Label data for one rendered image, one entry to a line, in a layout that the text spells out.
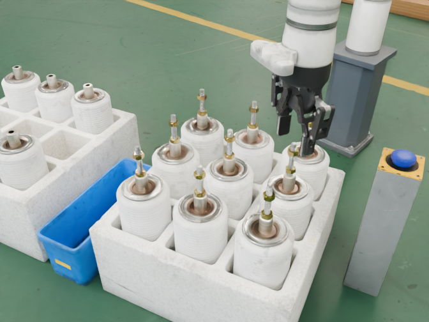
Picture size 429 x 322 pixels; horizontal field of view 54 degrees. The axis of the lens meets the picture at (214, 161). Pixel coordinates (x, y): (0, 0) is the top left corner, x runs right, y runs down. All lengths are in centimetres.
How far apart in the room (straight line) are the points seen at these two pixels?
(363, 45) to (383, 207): 54
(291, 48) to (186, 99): 100
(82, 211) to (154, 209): 30
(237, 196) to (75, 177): 40
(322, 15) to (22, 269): 80
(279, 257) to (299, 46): 32
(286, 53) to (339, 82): 66
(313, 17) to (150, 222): 43
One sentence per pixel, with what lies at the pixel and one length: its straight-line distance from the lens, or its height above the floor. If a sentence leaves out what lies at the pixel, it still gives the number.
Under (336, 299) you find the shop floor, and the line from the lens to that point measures 94.
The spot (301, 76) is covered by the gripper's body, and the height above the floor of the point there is 49.
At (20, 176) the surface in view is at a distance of 95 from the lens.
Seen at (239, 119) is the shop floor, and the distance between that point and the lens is 145.
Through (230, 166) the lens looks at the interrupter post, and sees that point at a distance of 79.
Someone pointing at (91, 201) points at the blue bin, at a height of 8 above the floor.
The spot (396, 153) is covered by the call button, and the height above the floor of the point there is 33.
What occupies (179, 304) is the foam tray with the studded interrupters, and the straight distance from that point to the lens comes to 82.
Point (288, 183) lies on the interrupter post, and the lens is 76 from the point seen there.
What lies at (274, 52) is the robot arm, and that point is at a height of 52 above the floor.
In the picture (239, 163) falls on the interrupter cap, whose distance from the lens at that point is 82.
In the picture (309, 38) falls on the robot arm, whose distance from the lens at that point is 60.
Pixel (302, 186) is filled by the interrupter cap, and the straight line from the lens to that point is 78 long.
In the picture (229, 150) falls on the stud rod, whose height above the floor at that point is 30.
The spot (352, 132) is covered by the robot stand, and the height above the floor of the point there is 8.
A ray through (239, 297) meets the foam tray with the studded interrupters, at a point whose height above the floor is 16.
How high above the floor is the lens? 74
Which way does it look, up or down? 37 degrees down
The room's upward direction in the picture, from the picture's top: straight up
